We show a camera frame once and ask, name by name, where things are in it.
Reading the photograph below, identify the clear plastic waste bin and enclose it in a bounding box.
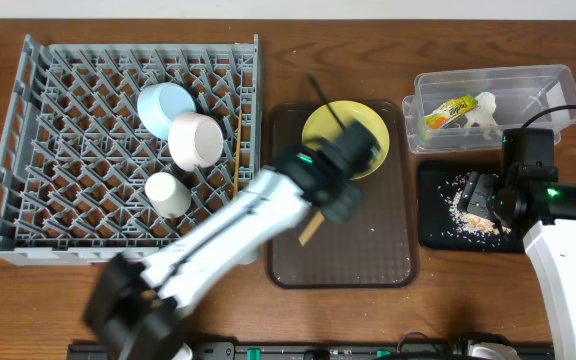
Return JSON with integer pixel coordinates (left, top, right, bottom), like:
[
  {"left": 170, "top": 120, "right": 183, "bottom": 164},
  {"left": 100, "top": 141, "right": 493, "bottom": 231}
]
[{"left": 402, "top": 65, "right": 576, "bottom": 154}]

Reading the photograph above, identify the white plastic cup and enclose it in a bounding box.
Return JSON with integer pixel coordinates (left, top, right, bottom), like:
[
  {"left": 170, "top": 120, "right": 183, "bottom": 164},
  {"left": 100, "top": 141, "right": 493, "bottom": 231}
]
[{"left": 145, "top": 172, "right": 192, "bottom": 219}]

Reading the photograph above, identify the yellow green snack wrapper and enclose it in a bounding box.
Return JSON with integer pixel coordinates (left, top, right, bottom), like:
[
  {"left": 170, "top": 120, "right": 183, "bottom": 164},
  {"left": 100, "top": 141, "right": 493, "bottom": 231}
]
[{"left": 425, "top": 95, "right": 478, "bottom": 130}]

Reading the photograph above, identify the dark brown serving tray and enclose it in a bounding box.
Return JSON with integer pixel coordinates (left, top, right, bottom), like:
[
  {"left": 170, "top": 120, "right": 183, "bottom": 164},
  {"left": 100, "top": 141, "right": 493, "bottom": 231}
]
[{"left": 266, "top": 100, "right": 418, "bottom": 289}]

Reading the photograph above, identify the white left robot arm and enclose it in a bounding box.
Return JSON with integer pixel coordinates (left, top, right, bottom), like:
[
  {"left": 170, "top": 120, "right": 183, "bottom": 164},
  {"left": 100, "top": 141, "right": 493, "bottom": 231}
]
[{"left": 83, "top": 143, "right": 373, "bottom": 359}]

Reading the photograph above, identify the wooden chopstick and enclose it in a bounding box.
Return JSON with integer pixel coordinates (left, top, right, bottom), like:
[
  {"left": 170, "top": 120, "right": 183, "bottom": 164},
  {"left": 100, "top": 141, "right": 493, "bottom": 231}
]
[
  {"left": 233, "top": 109, "right": 243, "bottom": 200},
  {"left": 298, "top": 211, "right": 325, "bottom": 246}
]

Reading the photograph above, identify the pile of rice scraps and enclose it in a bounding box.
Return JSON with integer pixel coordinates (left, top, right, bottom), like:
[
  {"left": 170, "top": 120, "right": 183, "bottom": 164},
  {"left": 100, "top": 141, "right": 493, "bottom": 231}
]
[{"left": 438, "top": 173, "right": 501, "bottom": 242}]

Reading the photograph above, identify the yellow round plate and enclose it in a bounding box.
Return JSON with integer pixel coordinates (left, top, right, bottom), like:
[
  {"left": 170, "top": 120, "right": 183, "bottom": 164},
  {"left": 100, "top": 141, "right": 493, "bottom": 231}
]
[{"left": 302, "top": 100, "right": 390, "bottom": 180}]

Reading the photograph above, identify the white bowl with food scraps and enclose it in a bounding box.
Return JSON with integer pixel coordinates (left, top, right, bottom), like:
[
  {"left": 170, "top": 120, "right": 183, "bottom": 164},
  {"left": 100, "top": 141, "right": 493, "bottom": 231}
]
[{"left": 168, "top": 113, "right": 224, "bottom": 171}]

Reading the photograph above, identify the grey plastic dishwasher rack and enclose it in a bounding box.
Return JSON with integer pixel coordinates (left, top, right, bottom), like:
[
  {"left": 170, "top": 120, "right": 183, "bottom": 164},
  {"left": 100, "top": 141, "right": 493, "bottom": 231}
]
[{"left": 0, "top": 37, "right": 262, "bottom": 266}]

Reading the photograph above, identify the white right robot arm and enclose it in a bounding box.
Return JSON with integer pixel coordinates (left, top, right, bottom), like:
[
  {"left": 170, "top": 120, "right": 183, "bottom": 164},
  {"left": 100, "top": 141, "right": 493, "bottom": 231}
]
[{"left": 458, "top": 171, "right": 576, "bottom": 359}]

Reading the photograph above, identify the black waste tray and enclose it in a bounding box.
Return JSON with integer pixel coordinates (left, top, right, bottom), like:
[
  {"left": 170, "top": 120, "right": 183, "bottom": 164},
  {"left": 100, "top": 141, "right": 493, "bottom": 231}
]
[{"left": 417, "top": 160, "right": 523, "bottom": 253}]

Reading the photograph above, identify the light blue saucer plate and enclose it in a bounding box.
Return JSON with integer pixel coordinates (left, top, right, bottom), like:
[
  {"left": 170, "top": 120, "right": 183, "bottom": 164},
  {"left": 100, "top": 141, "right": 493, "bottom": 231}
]
[{"left": 137, "top": 83, "right": 196, "bottom": 140}]

